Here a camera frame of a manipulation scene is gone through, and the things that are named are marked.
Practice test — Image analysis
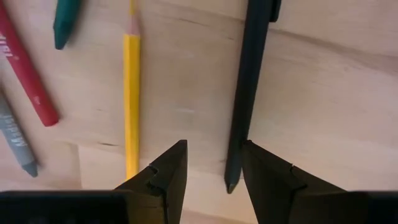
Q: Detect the black pen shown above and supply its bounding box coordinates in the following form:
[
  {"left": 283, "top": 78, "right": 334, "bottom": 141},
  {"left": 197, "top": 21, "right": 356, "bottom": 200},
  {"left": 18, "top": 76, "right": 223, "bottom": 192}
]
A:
[{"left": 223, "top": 0, "right": 282, "bottom": 194}]

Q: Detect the grey crayon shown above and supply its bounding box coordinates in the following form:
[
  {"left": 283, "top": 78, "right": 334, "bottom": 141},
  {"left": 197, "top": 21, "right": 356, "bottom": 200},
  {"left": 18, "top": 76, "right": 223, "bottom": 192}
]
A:
[{"left": 0, "top": 90, "right": 39, "bottom": 178}]

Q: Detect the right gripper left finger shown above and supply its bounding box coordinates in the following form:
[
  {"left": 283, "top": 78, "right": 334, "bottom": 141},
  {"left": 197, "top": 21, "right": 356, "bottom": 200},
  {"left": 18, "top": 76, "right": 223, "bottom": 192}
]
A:
[{"left": 114, "top": 139, "right": 189, "bottom": 224}]

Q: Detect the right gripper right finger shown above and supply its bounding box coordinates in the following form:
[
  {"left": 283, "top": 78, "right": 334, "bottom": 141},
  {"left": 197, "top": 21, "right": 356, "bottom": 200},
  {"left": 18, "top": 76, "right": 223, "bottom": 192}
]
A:
[{"left": 241, "top": 139, "right": 346, "bottom": 224}]

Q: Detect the green crayon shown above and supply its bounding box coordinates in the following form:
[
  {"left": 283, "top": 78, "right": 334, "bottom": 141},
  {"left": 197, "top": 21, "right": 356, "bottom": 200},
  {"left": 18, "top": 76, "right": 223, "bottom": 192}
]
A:
[{"left": 52, "top": 0, "right": 82, "bottom": 50}]

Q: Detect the yellow pencil orange tip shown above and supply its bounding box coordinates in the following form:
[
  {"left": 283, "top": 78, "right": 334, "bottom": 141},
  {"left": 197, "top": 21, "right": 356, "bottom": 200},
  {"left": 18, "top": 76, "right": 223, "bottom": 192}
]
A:
[{"left": 123, "top": 0, "right": 141, "bottom": 181}]

